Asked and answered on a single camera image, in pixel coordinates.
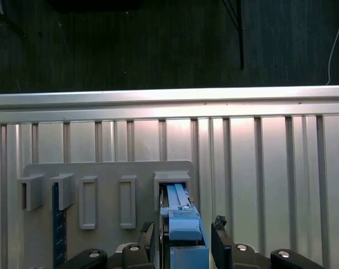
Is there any hard disk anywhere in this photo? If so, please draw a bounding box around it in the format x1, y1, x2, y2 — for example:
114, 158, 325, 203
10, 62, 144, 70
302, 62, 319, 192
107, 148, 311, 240
159, 182, 211, 269

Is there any dark metal bar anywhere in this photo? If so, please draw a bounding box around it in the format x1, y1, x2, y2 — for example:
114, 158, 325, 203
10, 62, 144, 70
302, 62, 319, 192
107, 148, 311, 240
0, 0, 27, 39

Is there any grey parts rack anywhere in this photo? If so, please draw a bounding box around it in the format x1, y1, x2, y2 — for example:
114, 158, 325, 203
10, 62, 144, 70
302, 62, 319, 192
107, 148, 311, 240
17, 160, 196, 269

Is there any thin white cable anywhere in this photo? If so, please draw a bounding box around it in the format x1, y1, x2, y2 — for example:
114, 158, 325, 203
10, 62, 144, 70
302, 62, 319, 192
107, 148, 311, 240
325, 0, 339, 85

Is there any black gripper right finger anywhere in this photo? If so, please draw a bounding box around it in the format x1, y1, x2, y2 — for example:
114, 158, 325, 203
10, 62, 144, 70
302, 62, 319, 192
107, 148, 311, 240
211, 215, 326, 269

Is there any blue RAM stick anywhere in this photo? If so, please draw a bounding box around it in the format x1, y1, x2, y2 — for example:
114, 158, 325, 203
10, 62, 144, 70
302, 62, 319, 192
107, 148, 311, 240
53, 182, 68, 268

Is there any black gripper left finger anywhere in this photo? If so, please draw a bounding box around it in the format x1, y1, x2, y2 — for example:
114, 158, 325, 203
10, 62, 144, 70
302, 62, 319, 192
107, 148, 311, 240
63, 220, 156, 269

